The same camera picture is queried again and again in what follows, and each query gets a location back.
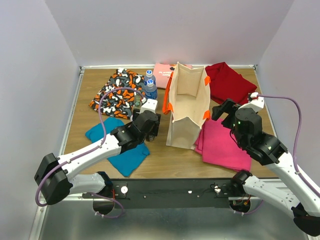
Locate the Pocari Sweat bottle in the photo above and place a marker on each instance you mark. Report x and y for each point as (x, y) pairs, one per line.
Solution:
(149, 76)
(151, 90)

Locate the green glass bottle front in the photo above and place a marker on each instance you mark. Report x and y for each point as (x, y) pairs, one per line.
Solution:
(139, 97)

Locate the dark red cloth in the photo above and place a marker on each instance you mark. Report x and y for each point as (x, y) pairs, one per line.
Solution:
(226, 83)

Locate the magenta folded cloth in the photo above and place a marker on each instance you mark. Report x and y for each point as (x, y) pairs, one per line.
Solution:
(217, 147)

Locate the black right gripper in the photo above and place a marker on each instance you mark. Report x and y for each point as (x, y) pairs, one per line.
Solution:
(228, 106)

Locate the beige canvas tote bag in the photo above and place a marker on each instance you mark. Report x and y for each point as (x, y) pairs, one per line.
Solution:
(187, 100)

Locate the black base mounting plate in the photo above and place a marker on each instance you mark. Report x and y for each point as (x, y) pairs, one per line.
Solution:
(175, 193)

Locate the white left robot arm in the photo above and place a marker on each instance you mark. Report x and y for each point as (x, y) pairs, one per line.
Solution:
(60, 176)

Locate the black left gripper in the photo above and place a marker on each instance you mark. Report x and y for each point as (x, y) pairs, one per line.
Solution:
(155, 130)

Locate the teal folded cloth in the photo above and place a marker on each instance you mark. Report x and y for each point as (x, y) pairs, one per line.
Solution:
(126, 162)

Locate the dark can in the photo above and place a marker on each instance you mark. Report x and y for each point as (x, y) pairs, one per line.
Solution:
(150, 138)

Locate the orange camouflage cloth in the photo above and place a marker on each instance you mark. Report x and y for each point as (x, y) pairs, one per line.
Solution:
(115, 98)

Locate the light pink printed cloth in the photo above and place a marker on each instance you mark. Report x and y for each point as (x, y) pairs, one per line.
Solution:
(162, 73)

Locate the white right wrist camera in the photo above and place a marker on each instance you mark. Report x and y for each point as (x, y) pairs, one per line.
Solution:
(255, 102)

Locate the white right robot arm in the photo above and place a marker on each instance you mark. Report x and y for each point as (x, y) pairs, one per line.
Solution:
(302, 204)

